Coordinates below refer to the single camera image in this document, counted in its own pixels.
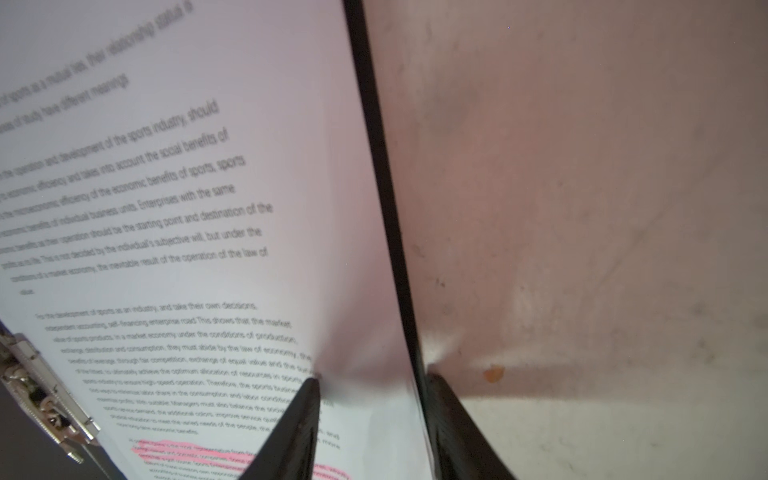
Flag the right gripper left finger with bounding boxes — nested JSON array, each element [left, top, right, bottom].
[[239, 377, 321, 480]]

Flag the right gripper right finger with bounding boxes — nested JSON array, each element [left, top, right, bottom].
[[427, 373, 516, 480]]

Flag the paper sheet pink highlight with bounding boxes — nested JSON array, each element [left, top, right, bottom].
[[0, 0, 436, 480]]

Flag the white RAY file folder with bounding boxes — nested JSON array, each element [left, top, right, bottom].
[[0, 0, 445, 480]]

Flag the metal folder clip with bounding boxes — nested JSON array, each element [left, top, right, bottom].
[[1, 330, 100, 464]]

